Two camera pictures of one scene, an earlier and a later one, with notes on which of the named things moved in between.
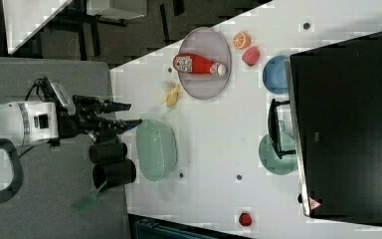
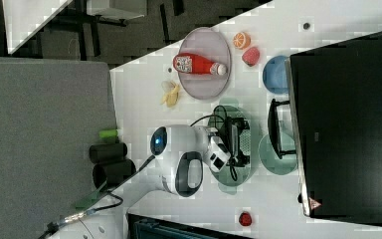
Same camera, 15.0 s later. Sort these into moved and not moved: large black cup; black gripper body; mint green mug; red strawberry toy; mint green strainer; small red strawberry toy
Moved: black gripper body; mint green strainer
Not moved: large black cup; mint green mug; small red strawberry toy; red strawberry toy
